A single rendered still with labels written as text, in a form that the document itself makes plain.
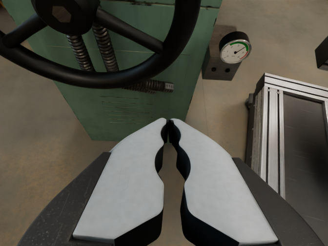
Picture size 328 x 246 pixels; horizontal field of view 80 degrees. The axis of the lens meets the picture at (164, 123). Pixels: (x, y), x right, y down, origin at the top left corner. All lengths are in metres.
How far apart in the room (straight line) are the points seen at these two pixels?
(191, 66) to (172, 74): 0.06
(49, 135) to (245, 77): 1.19
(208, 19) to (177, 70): 0.16
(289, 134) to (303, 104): 0.20
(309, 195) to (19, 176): 1.20
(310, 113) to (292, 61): 0.64
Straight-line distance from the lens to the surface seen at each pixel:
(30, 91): 1.36
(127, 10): 0.47
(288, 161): 0.94
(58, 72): 0.35
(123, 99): 0.69
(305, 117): 1.10
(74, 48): 0.39
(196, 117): 1.12
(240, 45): 0.45
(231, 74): 0.55
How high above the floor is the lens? 0.94
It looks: 61 degrees down
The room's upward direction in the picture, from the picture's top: 7 degrees clockwise
